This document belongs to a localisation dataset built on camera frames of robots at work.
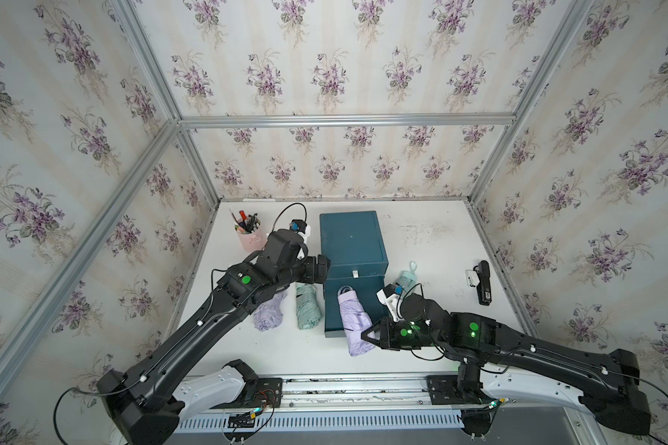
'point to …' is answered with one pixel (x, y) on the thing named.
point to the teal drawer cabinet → (352, 243)
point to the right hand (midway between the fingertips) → (365, 340)
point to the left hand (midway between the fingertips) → (321, 262)
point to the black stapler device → (480, 278)
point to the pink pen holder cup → (250, 232)
